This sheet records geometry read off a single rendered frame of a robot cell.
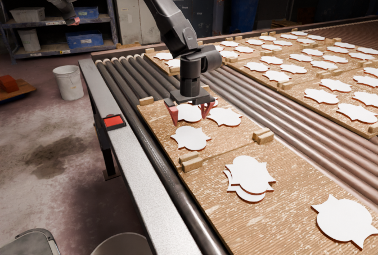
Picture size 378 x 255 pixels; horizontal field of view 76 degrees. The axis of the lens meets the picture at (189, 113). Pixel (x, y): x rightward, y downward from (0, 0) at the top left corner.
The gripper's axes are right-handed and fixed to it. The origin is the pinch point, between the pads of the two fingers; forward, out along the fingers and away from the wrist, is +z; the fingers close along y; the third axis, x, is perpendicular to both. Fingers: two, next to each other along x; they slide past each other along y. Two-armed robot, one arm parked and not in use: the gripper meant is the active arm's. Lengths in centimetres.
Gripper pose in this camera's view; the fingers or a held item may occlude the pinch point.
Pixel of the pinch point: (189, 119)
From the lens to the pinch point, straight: 74.7
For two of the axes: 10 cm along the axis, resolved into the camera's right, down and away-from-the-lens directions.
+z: -0.1, 8.6, 5.1
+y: -9.0, 2.1, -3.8
